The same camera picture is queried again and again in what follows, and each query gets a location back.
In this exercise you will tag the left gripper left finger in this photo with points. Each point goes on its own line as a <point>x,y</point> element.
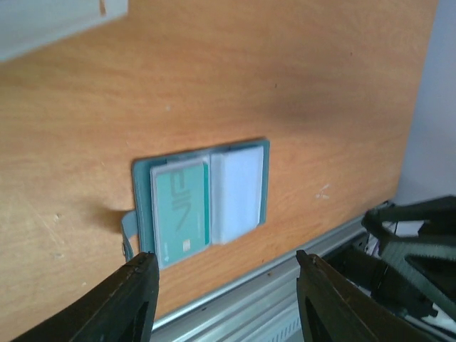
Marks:
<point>120,308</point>

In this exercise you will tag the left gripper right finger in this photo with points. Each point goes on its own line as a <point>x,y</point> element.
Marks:
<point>332,309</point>

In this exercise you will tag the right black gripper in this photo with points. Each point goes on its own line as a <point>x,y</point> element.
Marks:
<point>400,294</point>

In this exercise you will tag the teal leather card holder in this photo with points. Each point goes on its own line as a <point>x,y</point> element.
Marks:
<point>238,192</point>

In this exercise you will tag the white plastic bin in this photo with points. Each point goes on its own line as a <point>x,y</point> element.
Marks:
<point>28,25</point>

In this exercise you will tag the aluminium front rail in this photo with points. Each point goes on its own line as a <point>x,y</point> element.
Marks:
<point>234,311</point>

